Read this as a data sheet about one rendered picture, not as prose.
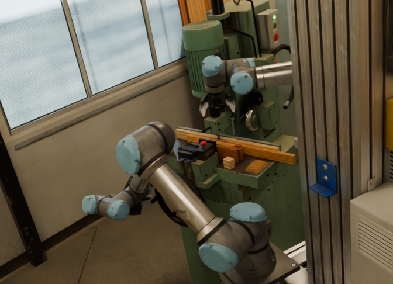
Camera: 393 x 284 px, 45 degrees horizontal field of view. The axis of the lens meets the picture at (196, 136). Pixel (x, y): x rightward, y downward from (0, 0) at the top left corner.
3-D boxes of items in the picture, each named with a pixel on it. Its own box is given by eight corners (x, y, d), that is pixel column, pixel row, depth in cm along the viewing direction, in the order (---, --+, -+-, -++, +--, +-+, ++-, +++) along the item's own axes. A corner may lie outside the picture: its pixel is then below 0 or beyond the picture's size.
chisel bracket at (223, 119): (206, 135, 227) (203, 120, 223) (222, 124, 236) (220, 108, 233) (218, 138, 222) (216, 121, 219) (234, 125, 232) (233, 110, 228)
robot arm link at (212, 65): (224, 69, 170) (201, 71, 171) (226, 87, 180) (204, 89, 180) (223, 52, 174) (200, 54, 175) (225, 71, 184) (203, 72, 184)
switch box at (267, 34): (259, 48, 225) (255, 14, 219) (270, 42, 232) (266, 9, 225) (271, 48, 222) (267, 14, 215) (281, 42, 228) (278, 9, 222)
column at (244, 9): (224, 146, 255) (204, 11, 224) (247, 128, 270) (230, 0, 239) (261, 153, 241) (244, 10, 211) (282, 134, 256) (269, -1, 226)
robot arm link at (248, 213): (275, 235, 163) (272, 201, 157) (254, 257, 154) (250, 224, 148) (246, 225, 170) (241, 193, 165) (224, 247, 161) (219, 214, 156)
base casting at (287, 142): (171, 188, 242) (168, 172, 238) (233, 139, 281) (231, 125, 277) (245, 209, 215) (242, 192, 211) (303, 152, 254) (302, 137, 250)
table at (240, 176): (144, 172, 234) (141, 162, 232) (182, 145, 255) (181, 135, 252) (248, 201, 198) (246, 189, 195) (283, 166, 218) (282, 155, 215)
